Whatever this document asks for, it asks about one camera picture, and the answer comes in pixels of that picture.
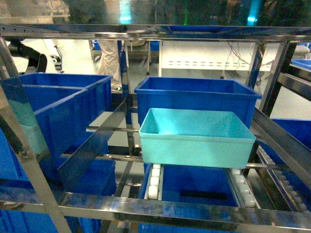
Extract white roller track left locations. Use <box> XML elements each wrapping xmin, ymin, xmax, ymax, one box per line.
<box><xmin>144</xmin><ymin>164</ymin><xmax>164</xmax><ymax>200</ymax></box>

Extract white roller track right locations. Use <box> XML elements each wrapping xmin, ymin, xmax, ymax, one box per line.
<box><xmin>227</xmin><ymin>169</ymin><xmax>260</xmax><ymax>209</ymax></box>

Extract blue bin lower shelf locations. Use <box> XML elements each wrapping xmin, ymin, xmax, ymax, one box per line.
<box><xmin>143</xmin><ymin>164</ymin><xmax>240</xmax><ymax>208</ymax></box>

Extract white roller track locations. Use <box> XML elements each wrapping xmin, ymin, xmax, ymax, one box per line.
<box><xmin>227</xmin><ymin>169</ymin><xmax>260</xmax><ymax>209</ymax></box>
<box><xmin>144</xmin><ymin>164</ymin><xmax>164</xmax><ymax>200</ymax></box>

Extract stainless steel shelf rack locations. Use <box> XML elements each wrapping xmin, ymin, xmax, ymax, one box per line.
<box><xmin>0</xmin><ymin>24</ymin><xmax>311</xmax><ymax>233</ymax></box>

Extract blue bin behind teal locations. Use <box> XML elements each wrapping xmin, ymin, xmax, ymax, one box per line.
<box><xmin>135</xmin><ymin>77</ymin><xmax>262</xmax><ymax>127</ymax></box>

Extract blue bin left shelf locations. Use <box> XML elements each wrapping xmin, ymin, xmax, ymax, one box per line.
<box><xmin>0</xmin><ymin>73</ymin><xmax>112</xmax><ymax>159</ymax></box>

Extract teal plastic bin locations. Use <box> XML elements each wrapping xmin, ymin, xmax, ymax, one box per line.
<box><xmin>139</xmin><ymin>108</ymin><xmax>256</xmax><ymax>169</ymax></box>

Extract blue bin shelf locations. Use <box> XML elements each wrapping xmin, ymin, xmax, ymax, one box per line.
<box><xmin>143</xmin><ymin>164</ymin><xmax>240</xmax><ymax>208</ymax></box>
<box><xmin>0</xmin><ymin>73</ymin><xmax>112</xmax><ymax>159</ymax></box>

